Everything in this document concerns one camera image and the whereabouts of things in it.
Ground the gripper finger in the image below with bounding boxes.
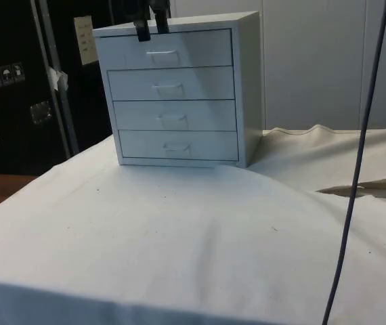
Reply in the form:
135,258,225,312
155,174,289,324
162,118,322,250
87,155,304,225
133,14,152,44
148,0,172,36

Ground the white chest of drawers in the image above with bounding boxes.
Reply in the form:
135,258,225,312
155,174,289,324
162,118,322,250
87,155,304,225
92,11,265,169

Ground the black cabinet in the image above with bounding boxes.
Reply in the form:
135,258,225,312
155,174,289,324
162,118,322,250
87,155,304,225
0,0,140,177

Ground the black cable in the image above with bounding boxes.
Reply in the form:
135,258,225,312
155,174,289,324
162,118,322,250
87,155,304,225
320,0,386,325

